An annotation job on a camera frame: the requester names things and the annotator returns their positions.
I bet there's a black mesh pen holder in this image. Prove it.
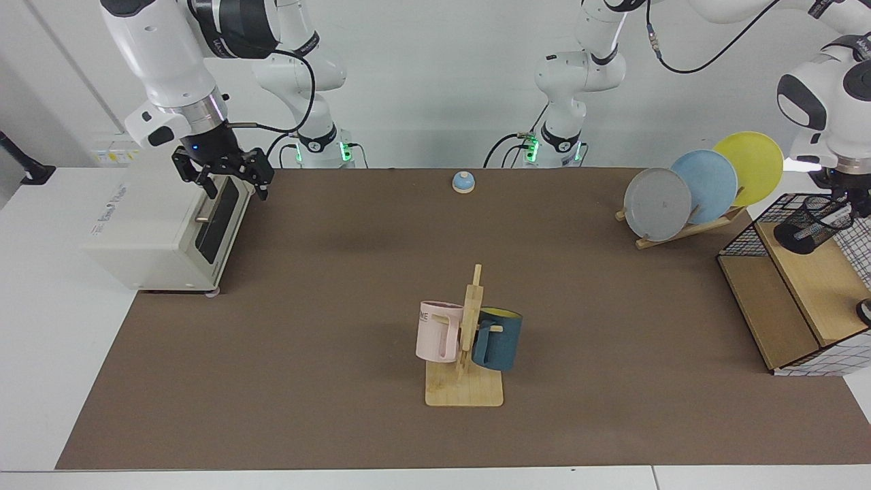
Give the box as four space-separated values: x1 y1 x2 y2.
772 195 855 257

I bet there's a pale toaster oven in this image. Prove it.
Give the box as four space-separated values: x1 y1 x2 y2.
82 129 259 298

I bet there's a white socket box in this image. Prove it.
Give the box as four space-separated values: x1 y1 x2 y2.
88 130 151 168

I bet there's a yellow plate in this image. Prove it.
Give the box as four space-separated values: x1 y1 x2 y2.
712 131 785 208

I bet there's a light blue plate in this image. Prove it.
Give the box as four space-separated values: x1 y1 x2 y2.
670 148 740 226

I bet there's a brown table cloth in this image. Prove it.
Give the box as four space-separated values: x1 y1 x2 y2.
55 167 871 471

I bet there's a black stand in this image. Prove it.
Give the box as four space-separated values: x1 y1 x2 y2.
0 129 57 186

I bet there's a wooden plate rack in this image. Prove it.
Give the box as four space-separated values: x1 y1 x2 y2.
614 186 746 251

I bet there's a grey plate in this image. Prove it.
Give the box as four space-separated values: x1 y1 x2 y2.
623 167 693 244

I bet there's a pink cup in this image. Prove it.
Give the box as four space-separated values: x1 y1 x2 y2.
415 299 465 364

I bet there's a dark teal cup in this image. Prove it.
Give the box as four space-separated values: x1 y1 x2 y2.
470 307 524 372

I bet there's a wooden cup stand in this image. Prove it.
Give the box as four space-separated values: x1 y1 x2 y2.
425 263 505 408

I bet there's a black base cable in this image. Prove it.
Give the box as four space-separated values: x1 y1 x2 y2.
261 132 301 169
482 131 540 169

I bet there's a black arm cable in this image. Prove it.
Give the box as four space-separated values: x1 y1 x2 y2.
645 0 785 76
224 47 318 136

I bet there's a wire basket with wooden floor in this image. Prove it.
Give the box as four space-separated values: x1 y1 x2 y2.
716 192 871 378

